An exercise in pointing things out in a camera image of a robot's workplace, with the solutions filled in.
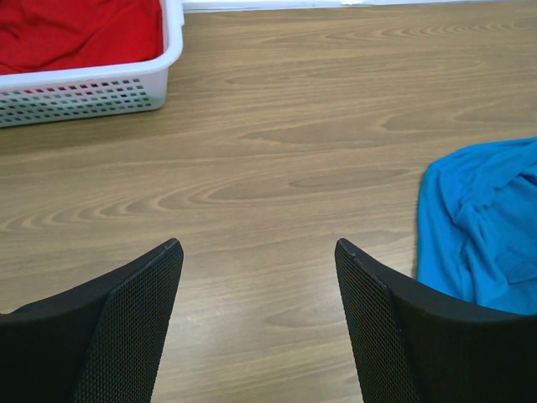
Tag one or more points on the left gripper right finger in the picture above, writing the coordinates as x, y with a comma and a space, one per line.
412, 343

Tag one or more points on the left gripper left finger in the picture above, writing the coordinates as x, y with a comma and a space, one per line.
101, 341

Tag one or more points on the blue t shirt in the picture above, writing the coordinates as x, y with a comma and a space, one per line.
476, 222

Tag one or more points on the white plastic basket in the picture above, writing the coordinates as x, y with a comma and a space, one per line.
90, 92

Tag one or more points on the red t shirt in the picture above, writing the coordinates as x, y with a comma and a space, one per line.
59, 35

